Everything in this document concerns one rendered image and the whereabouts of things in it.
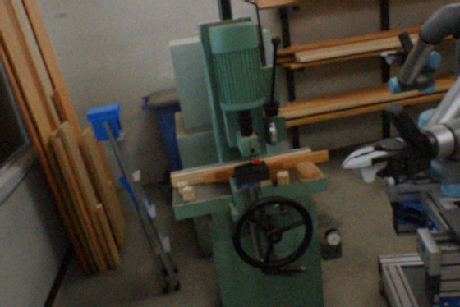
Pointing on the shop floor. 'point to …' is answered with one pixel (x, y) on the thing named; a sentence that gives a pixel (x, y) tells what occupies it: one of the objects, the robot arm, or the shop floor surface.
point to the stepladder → (134, 190)
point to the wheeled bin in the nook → (166, 117)
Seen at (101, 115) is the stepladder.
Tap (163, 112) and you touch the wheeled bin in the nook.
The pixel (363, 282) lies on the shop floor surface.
